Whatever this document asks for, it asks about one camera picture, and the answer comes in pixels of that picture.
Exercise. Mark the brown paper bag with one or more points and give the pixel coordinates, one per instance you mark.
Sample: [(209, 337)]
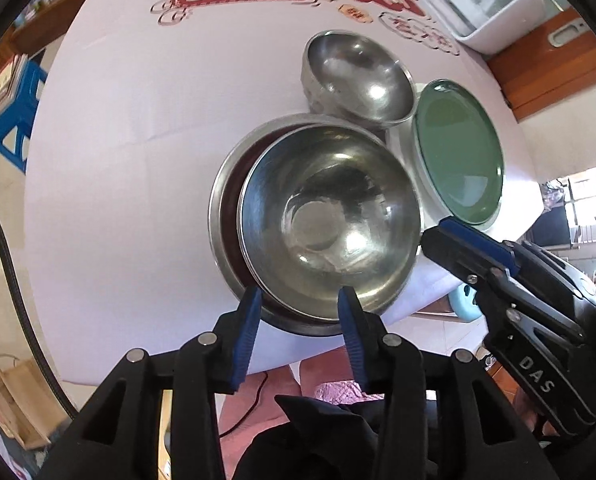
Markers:
[(27, 405)]

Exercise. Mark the pink cloth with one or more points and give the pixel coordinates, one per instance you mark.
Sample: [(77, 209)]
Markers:
[(328, 382)]

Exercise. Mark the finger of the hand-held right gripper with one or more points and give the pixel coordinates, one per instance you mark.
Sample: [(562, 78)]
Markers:
[(453, 255), (473, 237)]

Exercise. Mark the stack of books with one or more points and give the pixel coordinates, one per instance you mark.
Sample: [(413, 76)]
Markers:
[(5, 85)]

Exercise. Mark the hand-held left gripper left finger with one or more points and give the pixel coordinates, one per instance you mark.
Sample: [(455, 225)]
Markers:
[(245, 340)]

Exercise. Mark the small steel bowl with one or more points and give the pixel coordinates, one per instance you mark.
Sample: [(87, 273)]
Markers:
[(358, 77)]

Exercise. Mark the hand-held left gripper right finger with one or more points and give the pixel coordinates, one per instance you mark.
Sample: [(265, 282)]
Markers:
[(353, 340)]

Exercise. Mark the light blue plastic stool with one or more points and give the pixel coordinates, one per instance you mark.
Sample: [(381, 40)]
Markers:
[(465, 305)]

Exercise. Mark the wide steel bowl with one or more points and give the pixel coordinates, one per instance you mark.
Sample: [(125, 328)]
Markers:
[(218, 195)]

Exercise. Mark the wooden sliding door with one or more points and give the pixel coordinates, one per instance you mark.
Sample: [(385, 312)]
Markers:
[(553, 75)]

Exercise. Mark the wooden sideboard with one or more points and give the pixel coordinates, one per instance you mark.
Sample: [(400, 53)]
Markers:
[(32, 35)]

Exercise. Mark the green plate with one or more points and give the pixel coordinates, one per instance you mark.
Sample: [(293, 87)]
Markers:
[(458, 155)]

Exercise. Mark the person's dark pants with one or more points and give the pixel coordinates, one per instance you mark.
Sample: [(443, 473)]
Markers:
[(318, 440)]

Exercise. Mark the white dish sterilizer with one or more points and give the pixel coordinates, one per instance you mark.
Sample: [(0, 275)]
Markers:
[(483, 20)]

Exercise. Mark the pink bowl with steel inside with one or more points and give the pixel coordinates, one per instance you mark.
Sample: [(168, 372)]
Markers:
[(328, 220)]

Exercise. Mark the pink printed tablecloth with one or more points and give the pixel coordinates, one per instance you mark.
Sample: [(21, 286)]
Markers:
[(127, 210)]

